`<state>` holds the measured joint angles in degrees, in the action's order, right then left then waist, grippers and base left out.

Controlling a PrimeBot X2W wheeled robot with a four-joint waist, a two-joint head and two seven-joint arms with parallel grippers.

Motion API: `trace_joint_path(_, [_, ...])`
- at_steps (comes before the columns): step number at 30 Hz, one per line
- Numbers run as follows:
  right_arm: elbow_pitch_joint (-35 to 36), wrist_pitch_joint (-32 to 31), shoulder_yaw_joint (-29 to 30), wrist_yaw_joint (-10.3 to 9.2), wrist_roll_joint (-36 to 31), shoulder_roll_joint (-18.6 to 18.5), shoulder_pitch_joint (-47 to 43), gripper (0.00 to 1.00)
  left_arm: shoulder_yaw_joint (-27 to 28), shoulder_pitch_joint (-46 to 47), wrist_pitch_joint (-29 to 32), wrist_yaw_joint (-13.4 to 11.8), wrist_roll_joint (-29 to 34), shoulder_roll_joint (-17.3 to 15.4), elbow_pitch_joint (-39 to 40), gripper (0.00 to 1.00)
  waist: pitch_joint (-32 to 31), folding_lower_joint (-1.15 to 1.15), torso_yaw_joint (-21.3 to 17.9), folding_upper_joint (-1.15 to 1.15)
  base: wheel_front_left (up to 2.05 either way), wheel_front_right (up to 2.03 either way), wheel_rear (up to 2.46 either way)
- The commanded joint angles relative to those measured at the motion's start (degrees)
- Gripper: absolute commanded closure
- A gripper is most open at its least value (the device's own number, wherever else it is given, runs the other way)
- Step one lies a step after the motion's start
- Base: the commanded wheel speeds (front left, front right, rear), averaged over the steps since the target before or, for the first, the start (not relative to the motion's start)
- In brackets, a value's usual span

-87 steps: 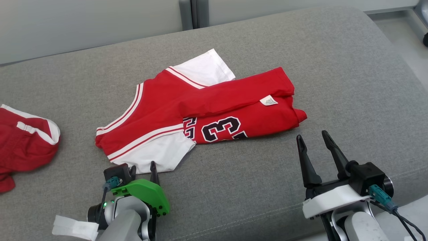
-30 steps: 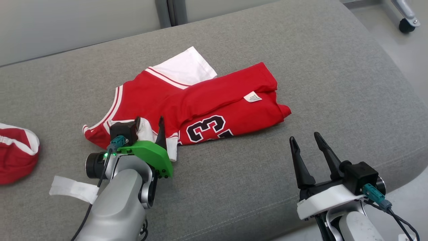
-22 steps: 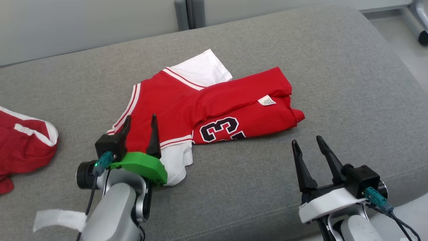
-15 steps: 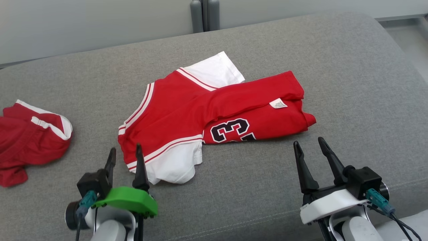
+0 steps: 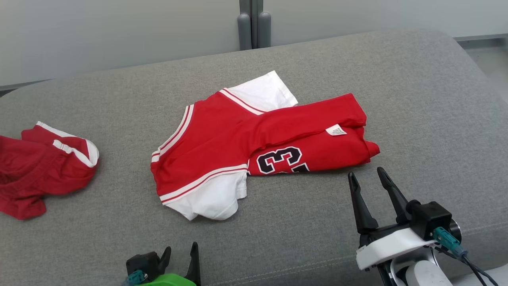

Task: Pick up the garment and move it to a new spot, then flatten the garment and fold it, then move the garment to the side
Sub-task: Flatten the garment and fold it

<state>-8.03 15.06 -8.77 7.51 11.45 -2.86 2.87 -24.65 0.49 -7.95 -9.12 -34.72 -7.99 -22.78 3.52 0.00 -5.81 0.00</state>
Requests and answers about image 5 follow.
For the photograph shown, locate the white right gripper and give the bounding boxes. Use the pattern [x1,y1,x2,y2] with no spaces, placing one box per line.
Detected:
[348,166,437,272]

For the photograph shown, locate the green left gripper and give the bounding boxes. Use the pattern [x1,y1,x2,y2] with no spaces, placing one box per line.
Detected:
[138,241,202,286]

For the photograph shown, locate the red basketball jersey white sleeves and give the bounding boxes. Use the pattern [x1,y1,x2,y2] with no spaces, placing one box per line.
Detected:
[151,70,381,221]

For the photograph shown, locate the red shorts white stripes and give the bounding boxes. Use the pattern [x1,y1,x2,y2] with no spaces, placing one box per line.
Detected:
[0,121,100,221]

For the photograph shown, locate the black left cable teal plug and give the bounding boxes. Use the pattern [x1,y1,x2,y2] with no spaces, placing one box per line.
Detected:
[126,270,148,286]

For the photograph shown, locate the black cable teal plug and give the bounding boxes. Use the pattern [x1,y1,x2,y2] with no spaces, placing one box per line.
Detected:
[126,270,148,286]
[433,227,498,286]

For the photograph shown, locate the black right cable teal plug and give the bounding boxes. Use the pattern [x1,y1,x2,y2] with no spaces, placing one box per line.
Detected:
[433,227,498,286]

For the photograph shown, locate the grey partition post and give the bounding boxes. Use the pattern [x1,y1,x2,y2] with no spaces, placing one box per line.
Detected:
[237,0,254,51]
[254,0,272,49]

